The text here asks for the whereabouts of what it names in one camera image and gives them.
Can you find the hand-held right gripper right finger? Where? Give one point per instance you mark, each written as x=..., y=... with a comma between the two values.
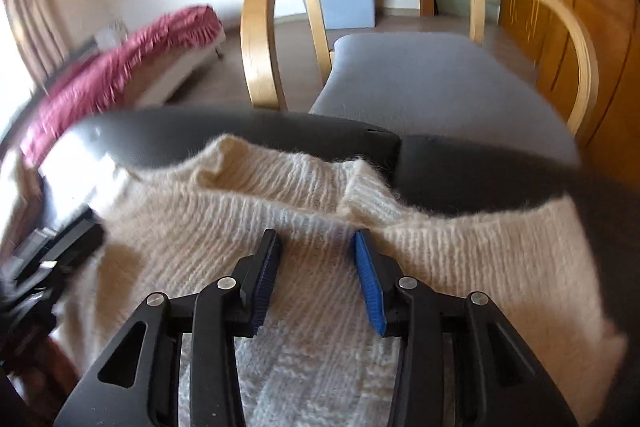
x=370, y=282

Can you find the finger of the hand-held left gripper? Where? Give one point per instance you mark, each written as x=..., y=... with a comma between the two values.
x=75, y=237

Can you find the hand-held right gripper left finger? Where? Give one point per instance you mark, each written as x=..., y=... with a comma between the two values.
x=265, y=277

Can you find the white knit sweater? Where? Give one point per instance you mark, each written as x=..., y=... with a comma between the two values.
x=300, y=207

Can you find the person's left forearm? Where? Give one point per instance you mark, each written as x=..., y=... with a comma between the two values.
x=30, y=377

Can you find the red ruffled quilt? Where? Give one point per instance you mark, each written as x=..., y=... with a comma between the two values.
x=125, y=62

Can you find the white floral nightstand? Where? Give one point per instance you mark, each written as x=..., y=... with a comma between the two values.
x=110, y=34

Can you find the wooden chair with grey cushions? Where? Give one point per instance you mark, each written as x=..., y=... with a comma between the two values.
x=425, y=72

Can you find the beige patterned curtain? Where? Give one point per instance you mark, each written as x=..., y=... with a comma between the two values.
x=40, y=17

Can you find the grey plastic storage box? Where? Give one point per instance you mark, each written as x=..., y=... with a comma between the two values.
x=350, y=7

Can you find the wooden wardrobe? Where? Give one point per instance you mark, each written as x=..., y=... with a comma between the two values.
x=615, y=57

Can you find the beige bed frame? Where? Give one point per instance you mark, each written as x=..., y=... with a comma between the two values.
x=175, y=77

